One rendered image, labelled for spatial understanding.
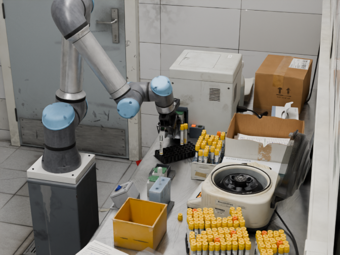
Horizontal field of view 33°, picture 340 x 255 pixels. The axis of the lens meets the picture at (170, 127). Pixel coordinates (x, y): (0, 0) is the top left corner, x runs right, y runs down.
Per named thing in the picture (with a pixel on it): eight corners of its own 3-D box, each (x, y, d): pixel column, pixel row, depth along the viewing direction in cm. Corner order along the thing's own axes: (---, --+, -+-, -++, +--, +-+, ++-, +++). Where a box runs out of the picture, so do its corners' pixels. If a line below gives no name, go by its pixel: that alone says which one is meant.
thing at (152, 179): (150, 190, 205) (150, 174, 202) (162, 192, 204) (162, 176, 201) (146, 196, 201) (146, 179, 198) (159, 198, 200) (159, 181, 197)
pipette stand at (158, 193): (156, 200, 199) (155, 175, 195) (174, 204, 197) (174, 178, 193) (144, 215, 190) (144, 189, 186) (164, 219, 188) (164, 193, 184)
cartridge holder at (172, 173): (152, 170, 218) (152, 162, 217) (175, 173, 216) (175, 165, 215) (149, 177, 213) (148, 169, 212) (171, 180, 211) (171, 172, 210)
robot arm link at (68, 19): (60, -8, 184) (146, 111, 198) (71, -14, 194) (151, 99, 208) (34, 11, 188) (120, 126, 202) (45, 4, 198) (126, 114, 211)
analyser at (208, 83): (182, 108, 274) (183, 48, 262) (239, 114, 268) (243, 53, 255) (166, 134, 247) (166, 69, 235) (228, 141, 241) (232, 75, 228)
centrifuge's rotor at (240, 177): (225, 180, 201) (225, 162, 198) (267, 189, 195) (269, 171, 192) (210, 202, 188) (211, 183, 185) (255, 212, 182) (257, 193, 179)
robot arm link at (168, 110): (157, 92, 221) (177, 93, 219) (158, 99, 224) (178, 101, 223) (152, 107, 217) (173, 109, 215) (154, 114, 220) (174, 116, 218)
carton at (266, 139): (232, 144, 239) (234, 111, 233) (301, 152, 232) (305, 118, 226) (222, 172, 217) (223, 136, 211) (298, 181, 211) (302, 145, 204)
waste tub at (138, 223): (129, 222, 186) (128, 197, 182) (167, 230, 182) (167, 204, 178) (113, 246, 175) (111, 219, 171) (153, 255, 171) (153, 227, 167)
